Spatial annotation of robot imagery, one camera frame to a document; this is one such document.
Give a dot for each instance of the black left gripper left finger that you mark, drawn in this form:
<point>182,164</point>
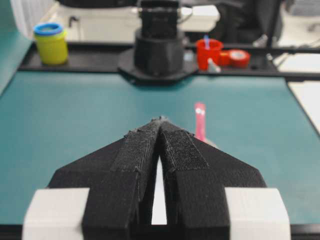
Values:
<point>98,196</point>

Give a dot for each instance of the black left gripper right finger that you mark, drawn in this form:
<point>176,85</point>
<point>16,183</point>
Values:
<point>212,195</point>

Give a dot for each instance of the pink plastic spoon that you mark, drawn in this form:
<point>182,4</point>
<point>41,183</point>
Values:
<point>200,121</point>

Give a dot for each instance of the red tape roll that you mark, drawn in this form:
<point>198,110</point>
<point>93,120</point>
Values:
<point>236,58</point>

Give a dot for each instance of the red plastic cup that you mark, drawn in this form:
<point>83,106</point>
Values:
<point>203,53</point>

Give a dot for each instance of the yellow jar with blue lid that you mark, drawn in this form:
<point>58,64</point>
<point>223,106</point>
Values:
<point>50,39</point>

